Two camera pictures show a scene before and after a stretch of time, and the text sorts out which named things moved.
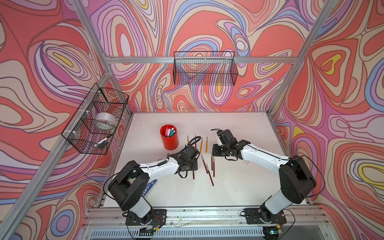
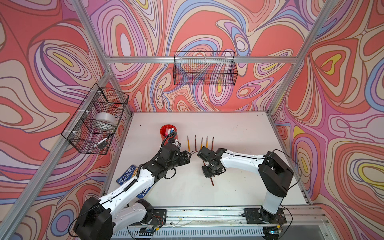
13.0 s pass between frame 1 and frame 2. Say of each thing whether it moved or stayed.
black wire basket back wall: stayed
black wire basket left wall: stayed
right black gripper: moved
